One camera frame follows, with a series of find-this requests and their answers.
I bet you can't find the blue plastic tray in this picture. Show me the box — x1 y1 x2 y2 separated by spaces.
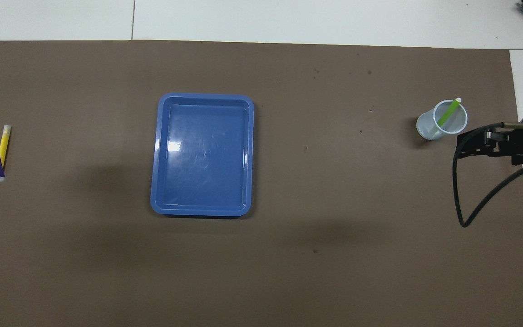
150 93 255 217

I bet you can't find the brown paper table mat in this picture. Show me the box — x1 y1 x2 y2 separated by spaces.
0 40 523 327

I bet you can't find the yellow highlighter pen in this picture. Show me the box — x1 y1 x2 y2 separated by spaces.
0 124 12 168

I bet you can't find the green highlighter pen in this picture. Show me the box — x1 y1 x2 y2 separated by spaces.
436 97 463 129

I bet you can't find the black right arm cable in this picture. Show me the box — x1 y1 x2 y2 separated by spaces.
454 122 523 228

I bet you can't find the translucent plastic cup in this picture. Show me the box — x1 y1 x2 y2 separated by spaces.
416 99 468 141

